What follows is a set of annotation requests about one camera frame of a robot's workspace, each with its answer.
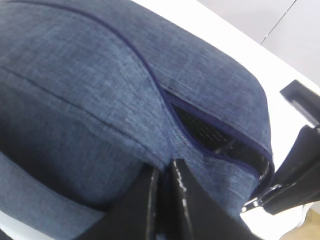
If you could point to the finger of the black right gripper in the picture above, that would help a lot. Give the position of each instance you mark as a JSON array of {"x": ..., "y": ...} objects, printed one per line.
[{"x": 281, "y": 197}]

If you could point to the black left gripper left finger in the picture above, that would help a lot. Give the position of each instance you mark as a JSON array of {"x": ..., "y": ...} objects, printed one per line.
[{"x": 142, "y": 213}]

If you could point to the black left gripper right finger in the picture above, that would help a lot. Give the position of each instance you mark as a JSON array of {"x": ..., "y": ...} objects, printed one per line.
[{"x": 198, "y": 216}]

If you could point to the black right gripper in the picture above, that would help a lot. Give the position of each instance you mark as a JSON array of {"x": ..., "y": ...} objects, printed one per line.
[{"x": 306, "y": 147}]

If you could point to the navy blue lunch bag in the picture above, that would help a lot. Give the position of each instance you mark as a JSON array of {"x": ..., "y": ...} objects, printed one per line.
[{"x": 93, "y": 90}]

